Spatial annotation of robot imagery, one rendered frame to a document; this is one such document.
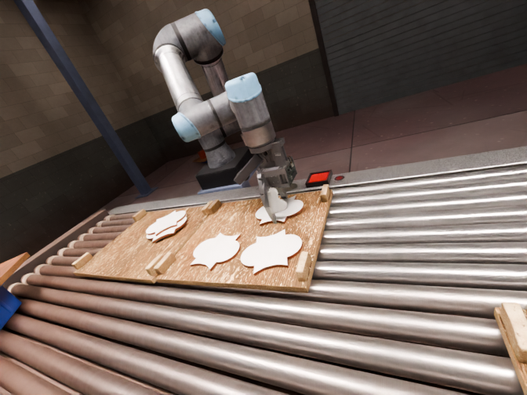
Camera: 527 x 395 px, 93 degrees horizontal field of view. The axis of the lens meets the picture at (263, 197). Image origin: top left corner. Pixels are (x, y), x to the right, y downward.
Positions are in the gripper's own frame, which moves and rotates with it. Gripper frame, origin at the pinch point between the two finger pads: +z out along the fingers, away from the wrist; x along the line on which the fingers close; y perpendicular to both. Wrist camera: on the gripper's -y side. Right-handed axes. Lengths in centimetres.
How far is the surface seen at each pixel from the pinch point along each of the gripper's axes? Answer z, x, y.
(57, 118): -78, 256, -519
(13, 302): 1, -39, -80
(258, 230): 0.9, -7.7, -3.8
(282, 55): -40, 466, -132
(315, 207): 0.7, 0.7, 10.4
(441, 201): 2.0, 0.7, 38.4
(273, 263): -0.1, -20.6, 5.5
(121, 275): 1.6, -25.1, -42.3
